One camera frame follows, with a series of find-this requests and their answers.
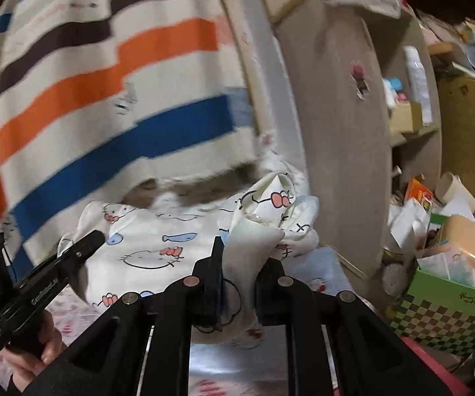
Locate bear-print bed sheet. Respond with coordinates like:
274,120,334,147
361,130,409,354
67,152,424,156
0,132,370,396

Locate crumpled white paper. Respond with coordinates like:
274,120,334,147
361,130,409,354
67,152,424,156
433,172,475,223

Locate orange packet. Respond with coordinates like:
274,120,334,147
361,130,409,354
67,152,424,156
404,177,436,215

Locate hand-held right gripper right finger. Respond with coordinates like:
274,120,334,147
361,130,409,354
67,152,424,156
256,258,453,396

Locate person's left forearm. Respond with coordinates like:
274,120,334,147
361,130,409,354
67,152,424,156
6,359,81,396

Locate green checkered box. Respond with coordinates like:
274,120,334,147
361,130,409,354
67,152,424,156
388,270,475,357

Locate small tan box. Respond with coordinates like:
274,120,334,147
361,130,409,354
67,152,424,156
388,101,424,135

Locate beige plastic container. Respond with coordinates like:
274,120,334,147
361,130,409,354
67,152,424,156
427,214,475,289

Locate white cat-print pants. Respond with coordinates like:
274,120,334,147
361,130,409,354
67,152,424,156
58,171,321,347

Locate striped curtain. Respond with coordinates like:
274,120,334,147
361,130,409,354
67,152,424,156
0,0,263,273

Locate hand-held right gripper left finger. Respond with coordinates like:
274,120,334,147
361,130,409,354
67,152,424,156
62,236,226,396

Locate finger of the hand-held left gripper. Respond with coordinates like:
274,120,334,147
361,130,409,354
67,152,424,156
58,230,107,273

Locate large cardboard box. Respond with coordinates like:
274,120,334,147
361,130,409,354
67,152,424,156
435,72,475,207

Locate white paper bag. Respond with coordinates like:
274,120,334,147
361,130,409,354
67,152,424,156
386,198,432,252

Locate folded light blue blanket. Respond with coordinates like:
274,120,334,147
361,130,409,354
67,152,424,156
149,326,289,382

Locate cartoon sticker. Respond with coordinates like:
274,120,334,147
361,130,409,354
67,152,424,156
351,60,372,100

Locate person's left hand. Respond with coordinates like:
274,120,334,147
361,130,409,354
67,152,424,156
0,309,67,392

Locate white spray bottle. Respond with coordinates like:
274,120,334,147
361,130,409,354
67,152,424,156
403,45,434,126

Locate beige cabinet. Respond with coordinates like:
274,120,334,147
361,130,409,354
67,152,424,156
258,0,444,298

